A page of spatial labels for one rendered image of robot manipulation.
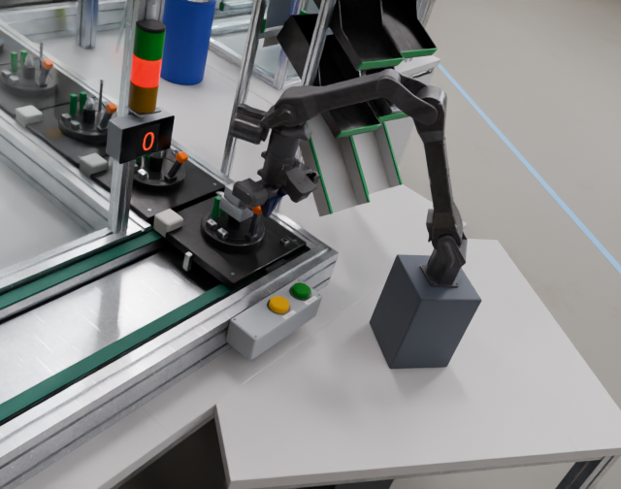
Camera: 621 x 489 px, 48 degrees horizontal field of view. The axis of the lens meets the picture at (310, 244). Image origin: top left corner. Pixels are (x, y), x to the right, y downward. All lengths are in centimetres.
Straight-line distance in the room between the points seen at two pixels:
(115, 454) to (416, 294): 62
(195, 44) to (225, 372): 124
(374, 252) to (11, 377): 94
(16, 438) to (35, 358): 20
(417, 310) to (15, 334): 74
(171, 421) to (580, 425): 86
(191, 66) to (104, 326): 120
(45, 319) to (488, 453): 87
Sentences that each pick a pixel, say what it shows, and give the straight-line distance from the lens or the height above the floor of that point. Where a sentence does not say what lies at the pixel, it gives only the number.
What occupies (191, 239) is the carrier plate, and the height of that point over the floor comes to 97.
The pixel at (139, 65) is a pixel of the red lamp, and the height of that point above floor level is 135.
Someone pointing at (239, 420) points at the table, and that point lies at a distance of 131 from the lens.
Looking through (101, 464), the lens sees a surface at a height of 86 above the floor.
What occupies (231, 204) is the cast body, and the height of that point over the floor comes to 105.
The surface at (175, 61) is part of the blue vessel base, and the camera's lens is 233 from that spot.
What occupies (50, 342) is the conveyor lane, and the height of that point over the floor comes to 92.
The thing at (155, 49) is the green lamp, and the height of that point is 138.
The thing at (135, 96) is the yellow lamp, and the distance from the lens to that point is 129.
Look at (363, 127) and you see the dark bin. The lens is 156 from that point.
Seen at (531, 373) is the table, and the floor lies 86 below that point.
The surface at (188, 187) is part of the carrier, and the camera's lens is 164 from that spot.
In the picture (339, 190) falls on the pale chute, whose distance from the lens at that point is 167.
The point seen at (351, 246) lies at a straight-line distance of 178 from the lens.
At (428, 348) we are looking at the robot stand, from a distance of 149.
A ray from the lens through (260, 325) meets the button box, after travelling 134.
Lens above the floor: 187
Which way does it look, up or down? 35 degrees down
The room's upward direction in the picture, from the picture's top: 17 degrees clockwise
